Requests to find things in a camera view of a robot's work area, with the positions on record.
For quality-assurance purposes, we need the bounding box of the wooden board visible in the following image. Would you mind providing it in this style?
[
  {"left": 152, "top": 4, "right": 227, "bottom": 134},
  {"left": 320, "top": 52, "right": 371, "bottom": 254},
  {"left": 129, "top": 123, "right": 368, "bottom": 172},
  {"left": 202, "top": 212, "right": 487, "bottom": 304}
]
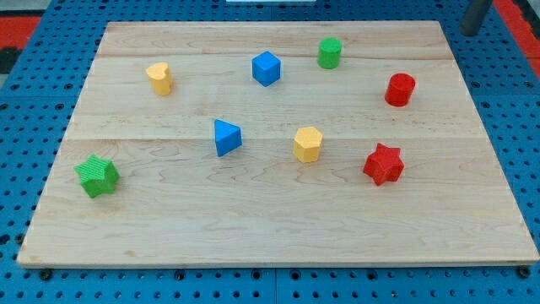
[{"left": 18, "top": 21, "right": 539, "bottom": 269}]

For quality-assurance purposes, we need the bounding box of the red star block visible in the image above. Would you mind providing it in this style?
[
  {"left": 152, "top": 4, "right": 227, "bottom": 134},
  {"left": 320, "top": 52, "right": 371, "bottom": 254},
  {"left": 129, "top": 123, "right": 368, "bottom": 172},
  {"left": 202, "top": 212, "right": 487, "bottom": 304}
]
[{"left": 363, "top": 143, "right": 405, "bottom": 186}]

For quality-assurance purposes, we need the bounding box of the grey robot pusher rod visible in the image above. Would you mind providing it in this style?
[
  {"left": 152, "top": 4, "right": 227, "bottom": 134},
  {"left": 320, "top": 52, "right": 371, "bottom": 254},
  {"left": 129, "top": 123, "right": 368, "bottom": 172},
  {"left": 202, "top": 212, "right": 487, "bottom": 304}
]
[{"left": 459, "top": 0, "right": 493, "bottom": 36}]

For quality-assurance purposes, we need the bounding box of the yellow hexagon block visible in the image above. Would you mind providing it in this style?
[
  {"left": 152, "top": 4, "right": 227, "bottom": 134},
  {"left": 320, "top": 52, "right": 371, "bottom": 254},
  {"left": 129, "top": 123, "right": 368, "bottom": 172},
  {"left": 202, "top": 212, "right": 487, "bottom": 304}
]
[{"left": 293, "top": 127, "right": 323, "bottom": 163}]

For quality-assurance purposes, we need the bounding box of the blue triangle block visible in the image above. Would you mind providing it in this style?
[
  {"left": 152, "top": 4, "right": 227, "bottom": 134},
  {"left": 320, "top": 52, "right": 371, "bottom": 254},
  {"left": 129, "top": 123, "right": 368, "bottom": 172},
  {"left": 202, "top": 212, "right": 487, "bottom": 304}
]
[{"left": 214, "top": 120, "right": 242, "bottom": 157}]

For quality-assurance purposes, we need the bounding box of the red cylinder block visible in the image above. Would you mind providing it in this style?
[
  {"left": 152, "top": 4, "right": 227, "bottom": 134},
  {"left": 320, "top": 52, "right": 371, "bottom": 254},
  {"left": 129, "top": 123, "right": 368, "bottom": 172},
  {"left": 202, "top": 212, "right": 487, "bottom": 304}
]
[{"left": 385, "top": 73, "right": 416, "bottom": 107}]

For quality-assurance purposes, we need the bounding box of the green star block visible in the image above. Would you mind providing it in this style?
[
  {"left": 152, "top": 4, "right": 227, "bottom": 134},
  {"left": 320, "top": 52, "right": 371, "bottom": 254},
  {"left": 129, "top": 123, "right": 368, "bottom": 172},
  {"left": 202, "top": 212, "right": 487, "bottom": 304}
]
[{"left": 74, "top": 155, "right": 120, "bottom": 198}]

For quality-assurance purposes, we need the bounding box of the blue cube block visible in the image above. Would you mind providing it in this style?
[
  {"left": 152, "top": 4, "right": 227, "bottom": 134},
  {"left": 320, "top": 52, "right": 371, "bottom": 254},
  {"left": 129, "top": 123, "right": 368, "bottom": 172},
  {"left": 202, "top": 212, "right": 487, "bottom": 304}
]
[{"left": 251, "top": 51, "right": 281, "bottom": 87}]

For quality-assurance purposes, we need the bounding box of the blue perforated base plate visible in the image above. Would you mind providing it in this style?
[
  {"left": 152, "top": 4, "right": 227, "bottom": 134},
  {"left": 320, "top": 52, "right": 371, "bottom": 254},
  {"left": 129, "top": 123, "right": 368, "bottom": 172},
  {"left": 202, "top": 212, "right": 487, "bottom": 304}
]
[{"left": 1, "top": 1, "right": 539, "bottom": 303}]

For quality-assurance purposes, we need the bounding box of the yellow heart block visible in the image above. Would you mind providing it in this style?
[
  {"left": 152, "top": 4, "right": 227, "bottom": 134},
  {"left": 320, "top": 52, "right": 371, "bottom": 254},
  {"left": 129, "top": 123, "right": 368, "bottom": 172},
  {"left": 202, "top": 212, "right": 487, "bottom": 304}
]
[{"left": 146, "top": 62, "right": 173, "bottom": 95}]

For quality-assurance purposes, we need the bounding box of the green cylinder block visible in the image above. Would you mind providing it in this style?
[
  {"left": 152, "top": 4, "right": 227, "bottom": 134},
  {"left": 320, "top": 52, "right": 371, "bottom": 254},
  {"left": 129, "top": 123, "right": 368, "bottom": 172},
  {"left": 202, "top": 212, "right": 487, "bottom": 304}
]
[{"left": 317, "top": 37, "right": 343, "bottom": 69}]

